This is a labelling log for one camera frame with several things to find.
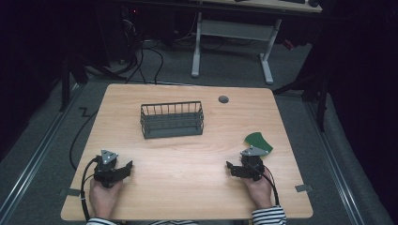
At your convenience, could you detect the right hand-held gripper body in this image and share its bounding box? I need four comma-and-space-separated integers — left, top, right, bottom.
239, 145, 269, 183

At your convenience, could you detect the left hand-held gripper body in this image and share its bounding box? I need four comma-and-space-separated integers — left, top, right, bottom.
93, 149, 127, 189

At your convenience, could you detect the person's right hand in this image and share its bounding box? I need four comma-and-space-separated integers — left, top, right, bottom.
243, 168, 274, 210

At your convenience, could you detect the person's left hand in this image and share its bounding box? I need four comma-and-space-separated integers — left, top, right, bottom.
88, 179, 124, 219

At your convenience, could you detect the green curved flat piece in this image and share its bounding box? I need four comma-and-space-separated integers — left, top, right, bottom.
243, 131, 274, 158

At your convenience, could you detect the grey tape strip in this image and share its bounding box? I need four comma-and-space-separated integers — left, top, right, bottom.
57, 187, 82, 198
294, 184, 314, 193

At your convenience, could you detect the person's striped shirt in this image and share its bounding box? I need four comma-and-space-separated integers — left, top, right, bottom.
149, 219, 199, 225

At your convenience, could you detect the black metal stand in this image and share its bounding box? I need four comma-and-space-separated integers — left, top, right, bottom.
58, 55, 90, 113
271, 69, 333, 133

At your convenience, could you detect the small red object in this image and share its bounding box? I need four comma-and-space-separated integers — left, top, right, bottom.
283, 38, 296, 52

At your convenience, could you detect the desk with white legs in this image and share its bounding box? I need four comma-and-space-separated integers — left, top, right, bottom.
191, 0, 324, 85

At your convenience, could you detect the black computer tower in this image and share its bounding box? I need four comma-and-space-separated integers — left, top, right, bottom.
119, 4, 144, 64

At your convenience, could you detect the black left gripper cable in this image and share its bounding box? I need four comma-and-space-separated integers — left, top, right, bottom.
80, 157, 99, 221

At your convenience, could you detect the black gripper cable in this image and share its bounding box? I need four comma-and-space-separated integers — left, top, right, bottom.
262, 168, 281, 207
80, 157, 99, 221

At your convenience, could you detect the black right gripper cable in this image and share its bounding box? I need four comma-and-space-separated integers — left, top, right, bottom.
262, 168, 281, 207

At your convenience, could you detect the black floor cable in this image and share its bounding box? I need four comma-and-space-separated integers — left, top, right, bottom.
69, 107, 100, 172

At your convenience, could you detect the dark grey wire basket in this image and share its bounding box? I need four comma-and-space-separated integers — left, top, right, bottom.
139, 100, 206, 140

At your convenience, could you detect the metal floor rail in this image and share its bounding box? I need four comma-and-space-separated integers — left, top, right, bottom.
304, 98, 368, 225
0, 83, 83, 221

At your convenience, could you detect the bundle of black cables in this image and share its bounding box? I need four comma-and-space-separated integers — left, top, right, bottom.
120, 18, 165, 85

